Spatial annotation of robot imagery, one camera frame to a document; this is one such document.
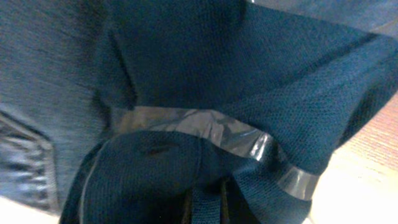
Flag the blue shirt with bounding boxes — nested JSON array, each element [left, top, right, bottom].
[[60, 1, 397, 223]]

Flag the dark blue jeans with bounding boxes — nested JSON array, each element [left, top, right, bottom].
[[0, 0, 137, 215]]

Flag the clear plastic storage bin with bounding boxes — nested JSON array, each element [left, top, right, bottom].
[[305, 96, 397, 224]]

